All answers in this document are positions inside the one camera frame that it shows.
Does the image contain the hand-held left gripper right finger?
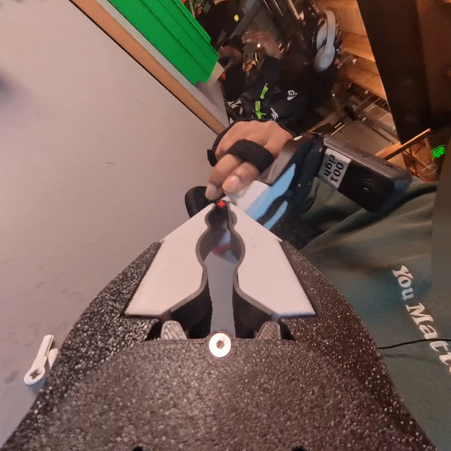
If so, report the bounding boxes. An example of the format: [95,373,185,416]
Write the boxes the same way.
[227,203,316,318]

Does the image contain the person's right hand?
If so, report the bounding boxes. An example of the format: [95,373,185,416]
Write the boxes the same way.
[205,119,295,201]

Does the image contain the green plastic box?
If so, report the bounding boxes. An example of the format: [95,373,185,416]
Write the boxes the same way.
[107,0,220,86]

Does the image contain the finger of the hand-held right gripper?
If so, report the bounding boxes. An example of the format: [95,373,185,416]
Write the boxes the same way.
[258,164,296,231]
[230,180,272,214]

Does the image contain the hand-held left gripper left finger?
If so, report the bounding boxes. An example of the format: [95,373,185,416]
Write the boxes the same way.
[124,204,218,320]

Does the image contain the black wrist rest pad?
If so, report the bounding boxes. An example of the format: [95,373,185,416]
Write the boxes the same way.
[185,186,214,218]

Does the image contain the black lego connector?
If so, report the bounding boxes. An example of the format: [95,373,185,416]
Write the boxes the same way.
[212,202,231,226]

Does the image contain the white headphones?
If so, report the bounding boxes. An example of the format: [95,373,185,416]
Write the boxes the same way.
[313,11,338,73]

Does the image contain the person's green sweatshirt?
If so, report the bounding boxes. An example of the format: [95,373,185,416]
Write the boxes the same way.
[299,176,451,376]

